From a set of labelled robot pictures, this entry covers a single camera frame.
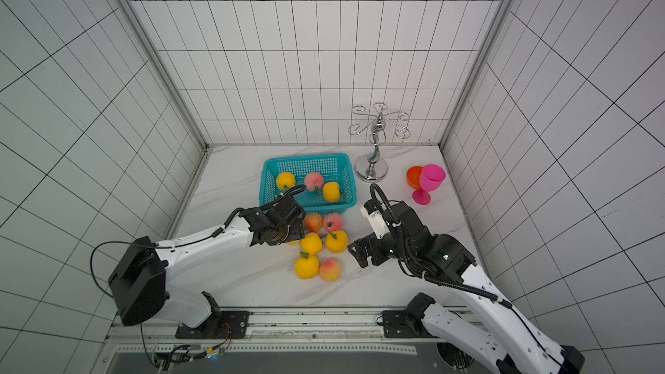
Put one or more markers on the chrome cup holder stand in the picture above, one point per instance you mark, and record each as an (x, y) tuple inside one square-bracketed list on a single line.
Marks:
[(372, 168)]

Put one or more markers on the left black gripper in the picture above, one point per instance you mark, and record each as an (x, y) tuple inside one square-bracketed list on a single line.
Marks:
[(297, 233)]

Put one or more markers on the aluminium mounting rail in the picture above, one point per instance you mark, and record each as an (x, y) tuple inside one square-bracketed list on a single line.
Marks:
[(275, 329)]

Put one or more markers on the orange-red peach top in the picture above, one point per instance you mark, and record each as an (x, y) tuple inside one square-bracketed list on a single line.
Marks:
[(313, 222)]

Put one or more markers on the pink peach top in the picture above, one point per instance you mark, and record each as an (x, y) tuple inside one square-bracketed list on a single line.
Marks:
[(333, 222)]

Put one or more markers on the magenta plastic goblet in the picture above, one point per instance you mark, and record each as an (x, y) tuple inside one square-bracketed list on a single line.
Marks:
[(431, 179)]

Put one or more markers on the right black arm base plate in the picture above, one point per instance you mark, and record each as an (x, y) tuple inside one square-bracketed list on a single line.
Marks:
[(402, 325)]

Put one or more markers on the orange plastic goblet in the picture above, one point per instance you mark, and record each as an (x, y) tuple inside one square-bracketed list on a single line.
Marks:
[(413, 177)]

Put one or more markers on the orange-pink peach bottom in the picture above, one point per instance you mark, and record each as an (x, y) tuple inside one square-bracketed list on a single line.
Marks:
[(330, 270)]

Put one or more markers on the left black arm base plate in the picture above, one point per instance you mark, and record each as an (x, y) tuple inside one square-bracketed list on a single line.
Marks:
[(227, 324)]

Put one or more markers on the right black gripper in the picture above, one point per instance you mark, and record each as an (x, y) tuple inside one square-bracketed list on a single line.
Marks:
[(371, 249)]

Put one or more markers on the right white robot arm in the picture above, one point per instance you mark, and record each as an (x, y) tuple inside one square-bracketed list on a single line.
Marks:
[(506, 342)]

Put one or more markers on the pink peach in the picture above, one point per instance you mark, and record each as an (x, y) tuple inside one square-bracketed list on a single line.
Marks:
[(314, 182), (333, 222)]

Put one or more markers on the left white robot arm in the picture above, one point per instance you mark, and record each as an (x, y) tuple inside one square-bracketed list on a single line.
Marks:
[(142, 282)]

